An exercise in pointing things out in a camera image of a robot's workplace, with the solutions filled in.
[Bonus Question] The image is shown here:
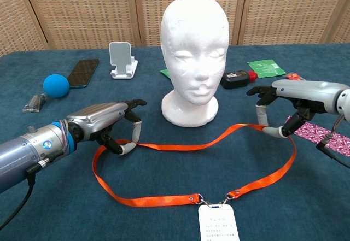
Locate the large green foil packet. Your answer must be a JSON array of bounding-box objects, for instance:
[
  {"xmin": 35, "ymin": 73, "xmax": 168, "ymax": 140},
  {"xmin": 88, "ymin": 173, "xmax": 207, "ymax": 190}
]
[{"xmin": 247, "ymin": 58, "xmax": 285, "ymax": 79}]

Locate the clear acrylic clip holder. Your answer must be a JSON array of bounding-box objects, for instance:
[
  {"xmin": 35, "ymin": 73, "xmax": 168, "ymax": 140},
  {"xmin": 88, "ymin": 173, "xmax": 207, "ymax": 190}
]
[{"xmin": 22, "ymin": 92, "xmax": 48, "ymax": 113}]

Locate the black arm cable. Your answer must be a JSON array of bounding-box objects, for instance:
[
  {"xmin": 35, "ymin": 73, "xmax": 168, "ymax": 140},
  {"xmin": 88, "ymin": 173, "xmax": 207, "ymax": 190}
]
[
  {"xmin": 0, "ymin": 156, "xmax": 53, "ymax": 230},
  {"xmin": 316, "ymin": 115, "xmax": 350, "ymax": 168}
]

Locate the blue table cloth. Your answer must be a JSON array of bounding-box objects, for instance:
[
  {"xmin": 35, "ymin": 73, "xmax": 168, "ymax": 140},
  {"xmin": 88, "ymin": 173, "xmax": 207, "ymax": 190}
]
[{"xmin": 0, "ymin": 43, "xmax": 350, "ymax": 241}]

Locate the white phone stand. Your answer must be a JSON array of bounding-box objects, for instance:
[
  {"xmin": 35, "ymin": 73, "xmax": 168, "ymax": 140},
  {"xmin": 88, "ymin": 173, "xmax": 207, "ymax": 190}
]
[{"xmin": 108, "ymin": 42, "xmax": 139, "ymax": 80}]

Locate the white foam mannequin head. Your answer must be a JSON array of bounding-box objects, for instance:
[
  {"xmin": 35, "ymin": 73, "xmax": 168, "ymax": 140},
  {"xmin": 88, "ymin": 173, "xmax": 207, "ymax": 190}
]
[{"xmin": 160, "ymin": 0, "xmax": 230, "ymax": 128}]

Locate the orange lanyard strap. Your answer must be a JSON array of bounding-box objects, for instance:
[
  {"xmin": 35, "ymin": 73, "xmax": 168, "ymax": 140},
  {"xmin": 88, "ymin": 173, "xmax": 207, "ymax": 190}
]
[{"xmin": 92, "ymin": 123, "xmax": 298, "ymax": 208}]

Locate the purple patterned strip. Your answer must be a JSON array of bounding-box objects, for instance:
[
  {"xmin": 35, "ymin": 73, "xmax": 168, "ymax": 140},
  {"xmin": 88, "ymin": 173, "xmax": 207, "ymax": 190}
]
[{"xmin": 284, "ymin": 115, "xmax": 350, "ymax": 157}]

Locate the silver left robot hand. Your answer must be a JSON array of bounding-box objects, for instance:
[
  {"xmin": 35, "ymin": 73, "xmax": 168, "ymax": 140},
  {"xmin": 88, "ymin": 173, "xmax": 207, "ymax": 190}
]
[{"xmin": 67, "ymin": 98, "xmax": 148, "ymax": 156}]

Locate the black smartphone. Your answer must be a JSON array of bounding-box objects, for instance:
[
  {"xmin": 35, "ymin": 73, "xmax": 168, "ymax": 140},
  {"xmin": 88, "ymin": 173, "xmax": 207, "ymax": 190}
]
[{"xmin": 67, "ymin": 58, "xmax": 100, "ymax": 89}]

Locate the woven folding screen panel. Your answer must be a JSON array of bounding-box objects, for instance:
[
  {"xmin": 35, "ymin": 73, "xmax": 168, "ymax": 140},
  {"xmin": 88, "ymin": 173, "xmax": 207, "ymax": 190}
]
[
  {"xmin": 237, "ymin": 0, "xmax": 345, "ymax": 46},
  {"xmin": 20, "ymin": 0, "xmax": 142, "ymax": 50},
  {"xmin": 0, "ymin": 0, "xmax": 49, "ymax": 58},
  {"xmin": 133, "ymin": 0, "xmax": 248, "ymax": 47},
  {"xmin": 319, "ymin": 0, "xmax": 350, "ymax": 45}
]

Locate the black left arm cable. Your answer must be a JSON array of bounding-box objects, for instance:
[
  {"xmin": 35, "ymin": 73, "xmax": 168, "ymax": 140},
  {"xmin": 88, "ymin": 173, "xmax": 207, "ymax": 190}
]
[{"xmin": 0, "ymin": 156, "xmax": 53, "ymax": 230}]

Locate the white badge card holder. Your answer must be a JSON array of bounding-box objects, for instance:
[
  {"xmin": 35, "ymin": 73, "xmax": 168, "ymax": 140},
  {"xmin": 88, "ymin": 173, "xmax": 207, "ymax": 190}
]
[{"xmin": 197, "ymin": 204, "xmax": 241, "ymax": 241}]

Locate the blue ball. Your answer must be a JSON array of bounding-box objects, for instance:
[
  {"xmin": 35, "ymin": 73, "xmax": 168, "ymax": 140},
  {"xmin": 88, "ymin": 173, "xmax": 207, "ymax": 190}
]
[{"xmin": 43, "ymin": 73, "xmax": 71, "ymax": 98}]

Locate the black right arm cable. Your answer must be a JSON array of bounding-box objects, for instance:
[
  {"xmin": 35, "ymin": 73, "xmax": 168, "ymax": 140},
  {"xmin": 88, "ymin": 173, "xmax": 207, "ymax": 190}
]
[{"xmin": 316, "ymin": 115, "xmax": 350, "ymax": 168}]

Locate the red snack packet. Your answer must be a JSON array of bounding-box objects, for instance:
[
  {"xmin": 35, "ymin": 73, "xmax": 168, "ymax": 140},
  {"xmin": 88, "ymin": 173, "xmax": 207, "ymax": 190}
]
[{"xmin": 284, "ymin": 72, "xmax": 306, "ymax": 82}]

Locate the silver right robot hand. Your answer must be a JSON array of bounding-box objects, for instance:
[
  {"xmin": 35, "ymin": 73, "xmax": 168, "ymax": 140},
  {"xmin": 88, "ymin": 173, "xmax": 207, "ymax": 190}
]
[{"xmin": 246, "ymin": 79, "xmax": 349, "ymax": 138}]

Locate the black and red device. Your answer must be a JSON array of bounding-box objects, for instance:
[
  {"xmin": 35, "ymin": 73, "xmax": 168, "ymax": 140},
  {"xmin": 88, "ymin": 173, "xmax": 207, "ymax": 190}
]
[{"xmin": 220, "ymin": 70, "xmax": 259, "ymax": 90}]

